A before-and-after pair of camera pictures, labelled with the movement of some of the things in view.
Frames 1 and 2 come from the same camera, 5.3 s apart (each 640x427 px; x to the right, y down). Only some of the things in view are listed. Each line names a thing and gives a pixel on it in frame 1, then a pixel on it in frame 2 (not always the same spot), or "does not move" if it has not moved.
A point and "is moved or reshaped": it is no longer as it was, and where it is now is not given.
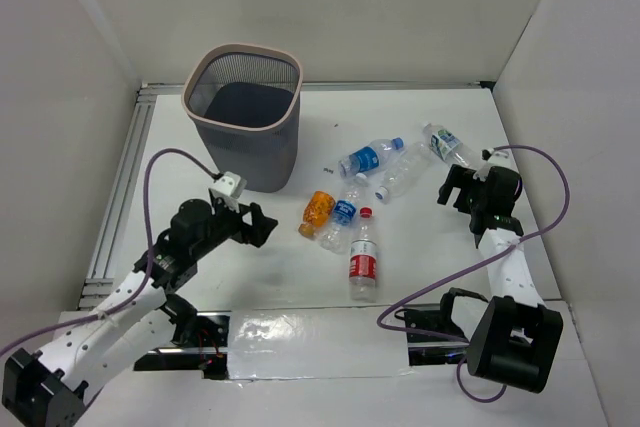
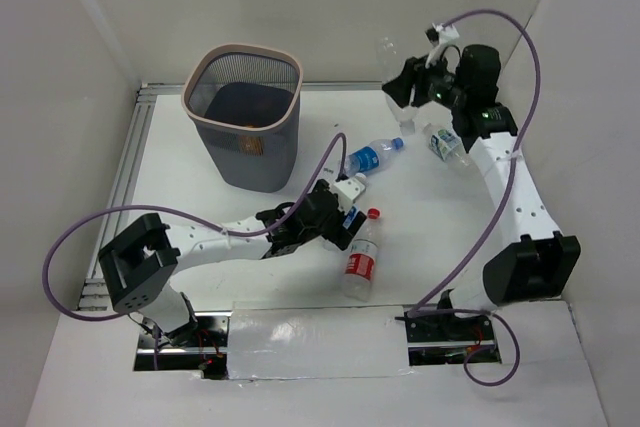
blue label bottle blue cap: x=369 y=157 does not move
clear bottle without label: x=404 y=168 -> x=389 y=55
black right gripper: x=459 y=177 -> x=414 y=73
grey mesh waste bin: x=244 y=101 does not move
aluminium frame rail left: x=99 y=283 does not move
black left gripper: x=245 y=225 -> x=338 y=225
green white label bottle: x=447 y=146 does not move
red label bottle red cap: x=363 y=260 is moved or reshaped
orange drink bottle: x=317 y=213 is moved or reshaped
